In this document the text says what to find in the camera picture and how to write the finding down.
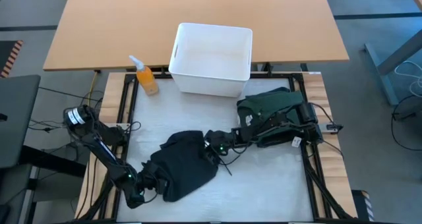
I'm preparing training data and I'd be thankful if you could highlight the dark navy sweater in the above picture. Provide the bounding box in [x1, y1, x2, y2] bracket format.
[150, 129, 220, 203]

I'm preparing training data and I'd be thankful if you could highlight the dark green garment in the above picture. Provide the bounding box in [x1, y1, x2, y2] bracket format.
[236, 90, 306, 148]

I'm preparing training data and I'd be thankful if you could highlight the white perforated plastic basket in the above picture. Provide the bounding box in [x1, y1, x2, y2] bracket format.
[167, 22, 254, 98]

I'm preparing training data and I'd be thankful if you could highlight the orange spray bottle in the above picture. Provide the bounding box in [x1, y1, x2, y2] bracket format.
[128, 55, 160, 98]

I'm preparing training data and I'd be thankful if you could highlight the dark grey flat panel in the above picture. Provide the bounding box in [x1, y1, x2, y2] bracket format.
[0, 74, 42, 169]

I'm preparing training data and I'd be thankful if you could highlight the brown wooden desk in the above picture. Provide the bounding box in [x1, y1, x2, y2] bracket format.
[42, 0, 350, 72]

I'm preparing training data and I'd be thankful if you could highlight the hazard striped block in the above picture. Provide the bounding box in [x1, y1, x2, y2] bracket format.
[350, 188, 376, 223]

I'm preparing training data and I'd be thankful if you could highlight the hazard striped floor mat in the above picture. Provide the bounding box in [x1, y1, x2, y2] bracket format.
[0, 40, 24, 80]

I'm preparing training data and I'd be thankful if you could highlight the grey desk leg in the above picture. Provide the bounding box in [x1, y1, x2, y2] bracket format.
[363, 28, 422, 107]

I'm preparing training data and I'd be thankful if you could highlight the yellow cable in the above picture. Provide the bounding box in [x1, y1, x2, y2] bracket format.
[88, 70, 100, 98]

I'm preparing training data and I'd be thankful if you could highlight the black cable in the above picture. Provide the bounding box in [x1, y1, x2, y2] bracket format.
[37, 86, 100, 103]

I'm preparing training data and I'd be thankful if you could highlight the white cable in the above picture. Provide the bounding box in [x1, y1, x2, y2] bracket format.
[393, 59, 422, 98]

